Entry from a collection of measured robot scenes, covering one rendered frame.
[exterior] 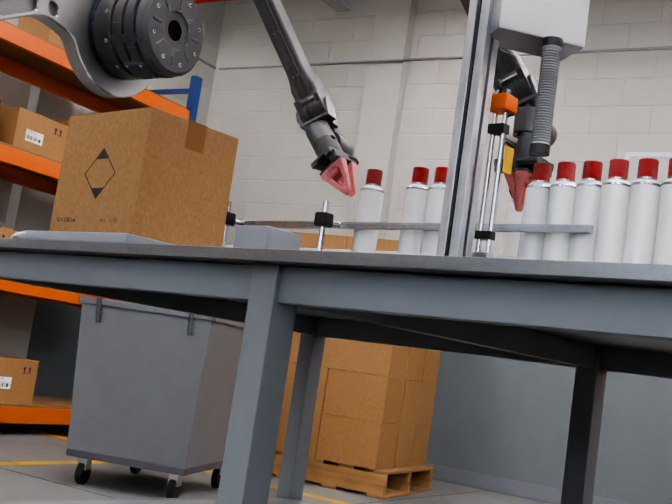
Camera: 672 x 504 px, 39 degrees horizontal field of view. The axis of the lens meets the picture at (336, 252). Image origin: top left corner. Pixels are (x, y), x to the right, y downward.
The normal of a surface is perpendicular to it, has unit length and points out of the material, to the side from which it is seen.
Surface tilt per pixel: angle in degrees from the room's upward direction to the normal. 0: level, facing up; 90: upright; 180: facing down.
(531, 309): 90
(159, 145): 90
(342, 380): 90
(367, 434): 90
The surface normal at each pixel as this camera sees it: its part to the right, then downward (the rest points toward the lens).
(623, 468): -0.50, -0.18
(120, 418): -0.21, -0.08
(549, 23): 0.25, -0.08
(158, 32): 0.85, 0.07
